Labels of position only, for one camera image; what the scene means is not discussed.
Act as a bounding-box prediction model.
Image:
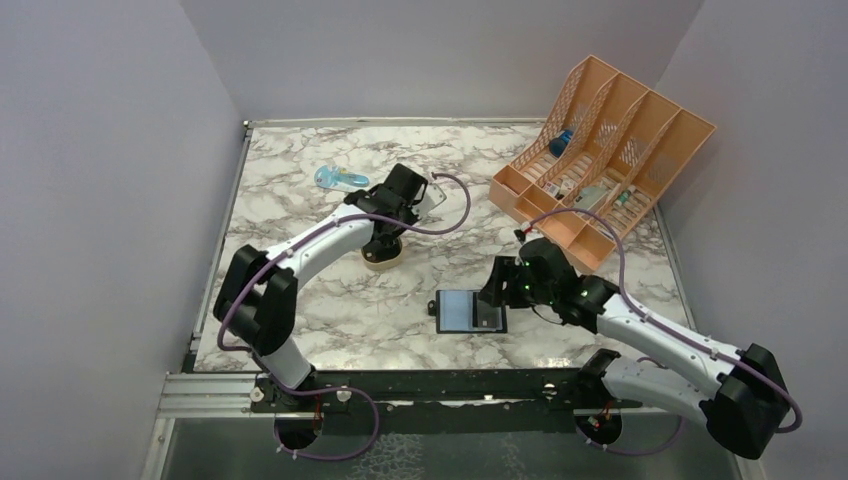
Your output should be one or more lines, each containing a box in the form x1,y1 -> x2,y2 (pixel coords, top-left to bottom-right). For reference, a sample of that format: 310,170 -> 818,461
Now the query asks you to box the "black credit card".
471,292 -> 503,332

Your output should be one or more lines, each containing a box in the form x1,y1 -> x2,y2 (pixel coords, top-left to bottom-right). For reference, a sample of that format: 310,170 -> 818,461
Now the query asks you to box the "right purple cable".
523,208 -> 804,458

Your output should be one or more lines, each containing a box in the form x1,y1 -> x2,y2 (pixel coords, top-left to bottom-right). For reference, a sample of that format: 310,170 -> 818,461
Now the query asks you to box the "gold oval tray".
360,239 -> 404,271

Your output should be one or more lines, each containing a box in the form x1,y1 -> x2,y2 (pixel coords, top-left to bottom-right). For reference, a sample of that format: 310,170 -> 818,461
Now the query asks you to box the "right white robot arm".
479,238 -> 791,459

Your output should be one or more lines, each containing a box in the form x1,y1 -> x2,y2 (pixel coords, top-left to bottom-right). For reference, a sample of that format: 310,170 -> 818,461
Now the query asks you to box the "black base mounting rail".
250,368 -> 639,435

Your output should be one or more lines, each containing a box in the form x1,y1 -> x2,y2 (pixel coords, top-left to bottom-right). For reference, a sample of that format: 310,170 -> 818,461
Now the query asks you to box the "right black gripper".
479,254 -> 556,308

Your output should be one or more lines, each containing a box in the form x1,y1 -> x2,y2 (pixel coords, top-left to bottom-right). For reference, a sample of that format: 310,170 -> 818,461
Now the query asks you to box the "blue round object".
548,129 -> 574,158

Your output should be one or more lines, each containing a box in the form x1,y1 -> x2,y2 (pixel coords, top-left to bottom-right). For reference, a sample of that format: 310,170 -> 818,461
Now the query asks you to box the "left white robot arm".
213,164 -> 428,411

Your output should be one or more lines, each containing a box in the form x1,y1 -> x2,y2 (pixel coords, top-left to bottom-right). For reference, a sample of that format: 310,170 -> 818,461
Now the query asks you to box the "grey pouch in rack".
573,185 -> 611,213

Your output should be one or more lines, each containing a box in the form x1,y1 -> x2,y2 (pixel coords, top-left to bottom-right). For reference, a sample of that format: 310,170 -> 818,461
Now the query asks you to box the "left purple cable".
217,172 -> 473,462

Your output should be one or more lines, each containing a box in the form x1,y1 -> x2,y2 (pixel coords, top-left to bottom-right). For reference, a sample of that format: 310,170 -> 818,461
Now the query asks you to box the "orange file organizer rack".
489,55 -> 715,272

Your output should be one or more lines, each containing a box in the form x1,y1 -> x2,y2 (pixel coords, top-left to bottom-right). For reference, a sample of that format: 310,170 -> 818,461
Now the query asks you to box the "purple cable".
523,208 -> 804,458
217,172 -> 473,462

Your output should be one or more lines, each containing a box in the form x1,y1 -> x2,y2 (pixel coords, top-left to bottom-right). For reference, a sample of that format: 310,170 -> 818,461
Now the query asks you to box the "black card holder wallet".
427,290 -> 508,334

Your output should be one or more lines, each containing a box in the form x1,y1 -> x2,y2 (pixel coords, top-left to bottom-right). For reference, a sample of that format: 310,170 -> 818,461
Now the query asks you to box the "small box in rack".
543,178 -> 576,200

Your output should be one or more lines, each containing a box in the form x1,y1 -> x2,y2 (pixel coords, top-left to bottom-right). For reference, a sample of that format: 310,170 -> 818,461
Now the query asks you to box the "blue blister pack item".
313,165 -> 370,193

